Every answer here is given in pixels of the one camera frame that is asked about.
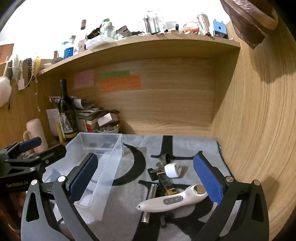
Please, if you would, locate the green cap bottle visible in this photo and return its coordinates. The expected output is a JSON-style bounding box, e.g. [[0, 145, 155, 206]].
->
[[100, 19, 116, 39]]

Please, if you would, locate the silver metal cylinder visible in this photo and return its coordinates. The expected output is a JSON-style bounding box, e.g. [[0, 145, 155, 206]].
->
[[142, 183, 159, 225]]

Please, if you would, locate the white fluffy pompom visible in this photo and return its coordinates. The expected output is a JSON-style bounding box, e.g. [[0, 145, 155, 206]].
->
[[0, 75, 12, 107]]

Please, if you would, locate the grey mat with black letters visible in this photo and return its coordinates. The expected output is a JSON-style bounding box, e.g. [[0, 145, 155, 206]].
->
[[42, 134, 236, 241]]

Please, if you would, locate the bowl of pebbles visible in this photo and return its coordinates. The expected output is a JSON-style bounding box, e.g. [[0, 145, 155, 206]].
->
[[96, 124, 120, 134]]

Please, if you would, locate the green sticky note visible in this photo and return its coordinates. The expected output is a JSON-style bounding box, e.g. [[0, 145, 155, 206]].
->
[[101, 70, 130, 78]]

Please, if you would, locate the blue box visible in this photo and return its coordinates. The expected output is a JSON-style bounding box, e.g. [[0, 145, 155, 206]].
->
[[213, 20, 229, 39]]

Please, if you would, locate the white charger plug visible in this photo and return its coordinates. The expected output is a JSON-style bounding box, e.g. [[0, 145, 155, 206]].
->
[[165, 163, 182, 178]]

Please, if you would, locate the glass bowl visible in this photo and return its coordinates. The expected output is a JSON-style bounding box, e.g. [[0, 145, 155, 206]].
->
[[184, 22, 200, 35]]

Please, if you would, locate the dark wine bottle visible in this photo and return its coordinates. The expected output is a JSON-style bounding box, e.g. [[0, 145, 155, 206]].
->
[[57, 79, 79, 142]]

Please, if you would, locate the pink mug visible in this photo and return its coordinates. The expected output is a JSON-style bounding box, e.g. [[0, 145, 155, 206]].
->
[[23, 119, 49, 154]]

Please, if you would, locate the brown bag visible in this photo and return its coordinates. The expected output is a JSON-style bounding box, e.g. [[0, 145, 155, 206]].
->
[[220, 0, 279, 49]]

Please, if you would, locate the dark tube with gold end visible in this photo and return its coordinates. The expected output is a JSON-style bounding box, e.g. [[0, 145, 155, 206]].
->
[[157, 173, 179, 196]]

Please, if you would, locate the small white box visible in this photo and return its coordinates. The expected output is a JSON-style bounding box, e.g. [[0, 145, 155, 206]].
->
[[97, 109, 120, 127]]

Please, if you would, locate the white paper note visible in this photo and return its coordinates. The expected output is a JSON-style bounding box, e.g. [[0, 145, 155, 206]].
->
[[46, 108, 61, 136]]

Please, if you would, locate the blue dotted bottle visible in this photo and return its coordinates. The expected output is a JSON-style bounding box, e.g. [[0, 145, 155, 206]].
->
[[63, 42, 74, 57]]

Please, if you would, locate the tall clear glass jar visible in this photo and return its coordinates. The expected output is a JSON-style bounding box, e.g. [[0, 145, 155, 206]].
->
[[143, 9, 167, 33]]

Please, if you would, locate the pink sticky note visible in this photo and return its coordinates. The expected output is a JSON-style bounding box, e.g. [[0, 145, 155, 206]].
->
[[74, 70, 95, 88]]

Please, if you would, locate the beaded string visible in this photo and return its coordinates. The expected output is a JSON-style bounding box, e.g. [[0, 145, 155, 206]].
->
[[34, 80, 40, 110]]

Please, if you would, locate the white handheld massager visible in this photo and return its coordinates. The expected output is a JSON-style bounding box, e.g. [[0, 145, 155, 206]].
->
[[137, 184, 208, 212]]

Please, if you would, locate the wooden shelf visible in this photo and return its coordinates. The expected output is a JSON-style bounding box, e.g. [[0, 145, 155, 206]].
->
[[37, 38, 241, 77]]

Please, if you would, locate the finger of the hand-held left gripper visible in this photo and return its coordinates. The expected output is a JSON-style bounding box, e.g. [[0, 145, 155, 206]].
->
[[35, 144, 67, 171], [19, 137, 42, 151]]

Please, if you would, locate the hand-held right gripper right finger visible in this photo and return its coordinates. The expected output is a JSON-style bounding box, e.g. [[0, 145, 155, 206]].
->
[[193, 152, 270, 241]]

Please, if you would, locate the brown card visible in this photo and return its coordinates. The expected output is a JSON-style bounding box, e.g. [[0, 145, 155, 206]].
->
[[0, 44, 14, 65]]

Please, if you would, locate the white cable adapter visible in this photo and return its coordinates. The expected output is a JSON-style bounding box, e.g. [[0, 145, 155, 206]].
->
[[17, 58, 30, 91]]

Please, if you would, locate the clear plastic container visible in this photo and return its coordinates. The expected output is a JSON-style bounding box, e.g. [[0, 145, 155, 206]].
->
[[43, 133, 124, 220]]

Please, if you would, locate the orange sticky note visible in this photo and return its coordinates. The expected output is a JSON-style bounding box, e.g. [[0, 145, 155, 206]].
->
[[99, 75, 141, 91]]

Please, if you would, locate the white tray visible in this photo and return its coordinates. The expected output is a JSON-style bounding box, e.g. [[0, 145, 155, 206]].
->
[[85, 36, 116, 50]]

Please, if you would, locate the stack of books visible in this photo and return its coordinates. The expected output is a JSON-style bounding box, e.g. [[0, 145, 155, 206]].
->
[[74, 96, 121, 133]]

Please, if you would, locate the braided black strap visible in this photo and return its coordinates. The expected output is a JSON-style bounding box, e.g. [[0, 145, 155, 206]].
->
[[25, 58, 33, 81]]

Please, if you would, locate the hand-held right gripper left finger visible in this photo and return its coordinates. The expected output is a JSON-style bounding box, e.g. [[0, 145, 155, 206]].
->
[[21, 152, 99, 241]]

